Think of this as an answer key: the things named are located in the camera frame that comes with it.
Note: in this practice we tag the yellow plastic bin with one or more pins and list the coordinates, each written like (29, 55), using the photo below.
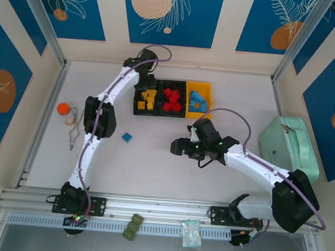
(198, 115)

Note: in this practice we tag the clear plastic zip bag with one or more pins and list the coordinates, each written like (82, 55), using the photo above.
(191, 234)

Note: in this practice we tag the metal tweezers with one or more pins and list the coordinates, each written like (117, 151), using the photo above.
(74, 134)

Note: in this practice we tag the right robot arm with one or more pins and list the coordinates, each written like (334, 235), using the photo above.
(255, 163)

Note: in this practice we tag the light blue long lego brick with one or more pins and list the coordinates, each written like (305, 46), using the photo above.
(194, 94)

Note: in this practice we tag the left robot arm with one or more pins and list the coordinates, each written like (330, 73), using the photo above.
(100, 116)

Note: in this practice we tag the orange capped clear bottle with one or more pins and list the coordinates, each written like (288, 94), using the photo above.
(66, 114)

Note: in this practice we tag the mint green zipper case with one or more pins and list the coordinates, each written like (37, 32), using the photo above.
(292, 149)

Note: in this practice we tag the yellow lego brick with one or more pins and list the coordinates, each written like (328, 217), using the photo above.
(153, 100)
(151, 106)
(141, 105)
(151, 92)
(148, 99)
(144, 94)

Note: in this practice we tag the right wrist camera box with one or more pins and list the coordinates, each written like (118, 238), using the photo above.
(192, 133)

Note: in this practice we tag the olive green square pad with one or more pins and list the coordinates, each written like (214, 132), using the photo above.
(137, 219)
(129, 234)
(133, 226)

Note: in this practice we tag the aluminium rail beam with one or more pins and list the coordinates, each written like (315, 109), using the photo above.
(159, 207)

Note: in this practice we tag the blue floral wall panel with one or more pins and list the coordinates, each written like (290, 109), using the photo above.
(330, 34)
(27, 20)
(8, 56)
(194, 30)
(327, 132)
(85, 19)
(254, 21)

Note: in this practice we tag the aluminium frame post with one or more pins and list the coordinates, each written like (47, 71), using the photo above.
(47, 31)
(301, 40)

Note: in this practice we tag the black plastic bin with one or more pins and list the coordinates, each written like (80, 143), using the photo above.
(145, 113)
(171, 114)

